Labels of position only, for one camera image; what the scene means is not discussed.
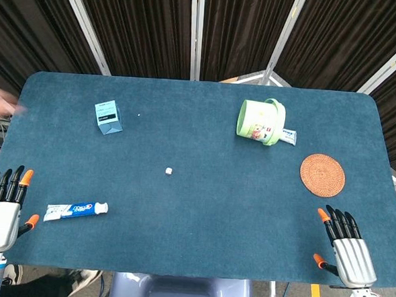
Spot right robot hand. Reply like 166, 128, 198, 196
311, 204, 382, 290

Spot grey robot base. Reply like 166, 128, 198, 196
107, 270, 254, 297

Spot white sneaker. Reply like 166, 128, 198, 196
66, 268, 105, 297
1, 263, 25, 287

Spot large toothpaste tube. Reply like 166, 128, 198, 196
43, 198, 109, 226

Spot round woven coaster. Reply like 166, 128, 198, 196
298, 152, 348, 199

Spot person's hand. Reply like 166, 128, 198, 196
0, 85, 30, 120

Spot small toothpaste tube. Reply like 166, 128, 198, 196
278, 127, 299, 146

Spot light blue carton box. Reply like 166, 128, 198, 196
93, 98, 126, 137

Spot green plastic mug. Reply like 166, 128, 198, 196
235, 97, 288, 148

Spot blue table mat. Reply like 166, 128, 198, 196
0, 68, 396, 290

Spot folding screen with curtain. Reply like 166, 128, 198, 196
0, 0, 396, 178

